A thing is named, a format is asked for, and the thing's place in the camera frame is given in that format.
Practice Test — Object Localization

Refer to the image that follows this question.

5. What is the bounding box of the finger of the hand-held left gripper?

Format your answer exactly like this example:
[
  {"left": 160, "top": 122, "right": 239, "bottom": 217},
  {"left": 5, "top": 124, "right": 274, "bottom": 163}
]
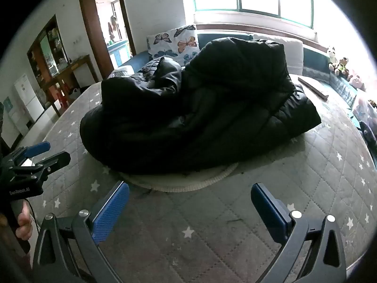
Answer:
[
  {"left": 32, "top": 151, "right": 72, "bottom": 177},
  {"left": 13, "top": 141, "right": 51, "bottom": 161}
]

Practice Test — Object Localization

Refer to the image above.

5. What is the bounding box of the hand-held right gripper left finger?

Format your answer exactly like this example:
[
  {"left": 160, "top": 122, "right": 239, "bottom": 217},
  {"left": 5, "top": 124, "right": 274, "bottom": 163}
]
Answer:
[{"left": 32, "top": 180, "right": 130, "bottom": 283}]

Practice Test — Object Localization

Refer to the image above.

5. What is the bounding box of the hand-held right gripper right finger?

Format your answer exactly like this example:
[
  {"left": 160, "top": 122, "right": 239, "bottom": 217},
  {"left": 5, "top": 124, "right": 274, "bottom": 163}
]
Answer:
[{"left": 251, "top": 183, "right": 347, "bottom": 283}]

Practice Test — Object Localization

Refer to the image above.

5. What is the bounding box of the black puffer jacket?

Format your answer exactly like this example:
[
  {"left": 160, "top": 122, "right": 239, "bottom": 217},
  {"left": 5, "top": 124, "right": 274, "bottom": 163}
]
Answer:
[{"left": 79, "top": 37, "right": 322, "bottom": 173}]

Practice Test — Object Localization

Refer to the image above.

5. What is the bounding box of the person's left hand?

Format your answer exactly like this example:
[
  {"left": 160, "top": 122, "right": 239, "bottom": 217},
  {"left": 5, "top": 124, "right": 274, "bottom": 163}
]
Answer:
[{"left": 15, "top": 202, "right": 33, "bottom": 241}]

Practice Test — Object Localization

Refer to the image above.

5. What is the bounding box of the white refrigerator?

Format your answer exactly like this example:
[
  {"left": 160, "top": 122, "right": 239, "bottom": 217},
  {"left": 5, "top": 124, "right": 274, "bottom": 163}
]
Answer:
[{"left": 14, "top": 75, "right": 45, "bottom": 123}]

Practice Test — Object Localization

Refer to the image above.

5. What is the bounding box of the red plastic stool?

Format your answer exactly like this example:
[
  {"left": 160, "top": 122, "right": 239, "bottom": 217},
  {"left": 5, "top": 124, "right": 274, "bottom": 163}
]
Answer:
[{"left": 57, "top": 85, "right": 71, "bottom": 107}]

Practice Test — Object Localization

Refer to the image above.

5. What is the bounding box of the round white-rimmed mat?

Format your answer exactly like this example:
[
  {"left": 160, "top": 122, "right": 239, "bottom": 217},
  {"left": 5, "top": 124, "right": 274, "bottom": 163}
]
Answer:
[{"left": 121, "top": 162, "right": 239, "bottom": 193}]

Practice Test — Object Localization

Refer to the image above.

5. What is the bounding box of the brown wooden desk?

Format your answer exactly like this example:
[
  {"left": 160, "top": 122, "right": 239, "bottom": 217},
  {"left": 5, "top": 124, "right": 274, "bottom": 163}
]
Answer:
[{"left": 40, "top": 54, "right": 99, "bottom": 117}]

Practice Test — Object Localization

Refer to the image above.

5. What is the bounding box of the grey patterned cushion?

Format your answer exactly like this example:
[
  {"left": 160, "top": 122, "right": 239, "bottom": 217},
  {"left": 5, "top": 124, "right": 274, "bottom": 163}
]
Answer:
[{"left": 107, "top": 66, "right": 136, "bottom": 79}]

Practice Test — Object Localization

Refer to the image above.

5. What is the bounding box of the blue and white cabinet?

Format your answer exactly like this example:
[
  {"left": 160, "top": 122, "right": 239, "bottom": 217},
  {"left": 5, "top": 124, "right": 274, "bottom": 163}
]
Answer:
[{"left": 107, "top": 40, "right": 131, "bottom": 67}]

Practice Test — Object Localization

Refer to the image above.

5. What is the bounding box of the dark blue bag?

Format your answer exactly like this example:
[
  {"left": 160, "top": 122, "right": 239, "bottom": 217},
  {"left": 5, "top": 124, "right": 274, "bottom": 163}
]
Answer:
[{"left": 359, "top": 121, "right": 377, "bottom": 151}]

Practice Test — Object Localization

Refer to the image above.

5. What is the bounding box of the dark flat stick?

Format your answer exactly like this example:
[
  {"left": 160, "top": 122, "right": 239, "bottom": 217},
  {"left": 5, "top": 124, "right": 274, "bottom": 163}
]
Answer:
[{"left": 297, "top": 77, "right": 329, "bottom": 101}]

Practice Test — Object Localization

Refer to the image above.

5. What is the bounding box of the clear plastic storage box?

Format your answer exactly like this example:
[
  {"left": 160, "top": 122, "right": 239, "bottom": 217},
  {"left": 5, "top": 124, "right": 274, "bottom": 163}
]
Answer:
[{"left": 352, "top": 93, "right": 377, "bottom": 124}]

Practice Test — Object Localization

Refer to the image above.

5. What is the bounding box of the hanging garment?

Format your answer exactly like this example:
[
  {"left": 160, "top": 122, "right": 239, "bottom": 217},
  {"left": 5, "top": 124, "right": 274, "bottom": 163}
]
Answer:
[{"left": 107, "top": 15, "right": 121, "bottom": 40}]

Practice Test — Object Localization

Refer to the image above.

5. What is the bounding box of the pink plush toy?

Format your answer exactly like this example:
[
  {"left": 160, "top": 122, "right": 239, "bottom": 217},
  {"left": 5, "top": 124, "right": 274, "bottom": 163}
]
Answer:
[{"left": 349, "top": 74, "right": 366, "bottom": 92}]

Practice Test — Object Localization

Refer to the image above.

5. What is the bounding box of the teal padded bed surround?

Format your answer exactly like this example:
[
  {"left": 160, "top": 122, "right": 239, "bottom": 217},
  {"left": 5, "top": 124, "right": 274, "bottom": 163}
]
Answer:
[{"left": 118, "top": 31, "right": 358, "bottom": 109}]

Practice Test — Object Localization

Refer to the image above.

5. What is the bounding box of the pale grey cushion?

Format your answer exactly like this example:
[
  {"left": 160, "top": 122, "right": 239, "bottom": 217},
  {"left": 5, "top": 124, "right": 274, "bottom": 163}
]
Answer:
[{"left": 253, "top": 34, "right": 304, "bottom": 75}]

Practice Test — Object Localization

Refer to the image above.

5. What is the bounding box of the brown bear plush green shirt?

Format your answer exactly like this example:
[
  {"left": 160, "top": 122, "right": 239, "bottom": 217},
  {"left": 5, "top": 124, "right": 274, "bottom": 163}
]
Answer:
[{"left": 334, "top": 57, "right": 349, "bottom": 77}]

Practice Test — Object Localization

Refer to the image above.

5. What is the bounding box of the black and white cow plush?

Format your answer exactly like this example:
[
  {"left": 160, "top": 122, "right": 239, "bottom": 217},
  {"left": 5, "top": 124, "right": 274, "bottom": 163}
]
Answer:
[{"left": 328, "top": 46, "right": 339, "bottom": 71}]

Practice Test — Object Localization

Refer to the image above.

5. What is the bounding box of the large butterfly print pillow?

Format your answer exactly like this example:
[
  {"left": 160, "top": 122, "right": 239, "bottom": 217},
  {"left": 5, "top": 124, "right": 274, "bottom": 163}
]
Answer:
[{"left": 146, "top": 24, "right": 198, "bottom": 65}]

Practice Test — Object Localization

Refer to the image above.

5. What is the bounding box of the black cable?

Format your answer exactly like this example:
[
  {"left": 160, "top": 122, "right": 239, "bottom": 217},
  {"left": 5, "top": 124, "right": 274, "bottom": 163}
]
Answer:
[{"left": 25, "top": 198, "right": 42, "bottom": 236}]

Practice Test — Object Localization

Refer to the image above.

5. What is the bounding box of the brown wooden door frame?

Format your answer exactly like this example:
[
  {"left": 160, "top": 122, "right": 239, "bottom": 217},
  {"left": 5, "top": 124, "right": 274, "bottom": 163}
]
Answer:
[{"left": 78, "top": 0, "right": 136, "bottom": 80}]

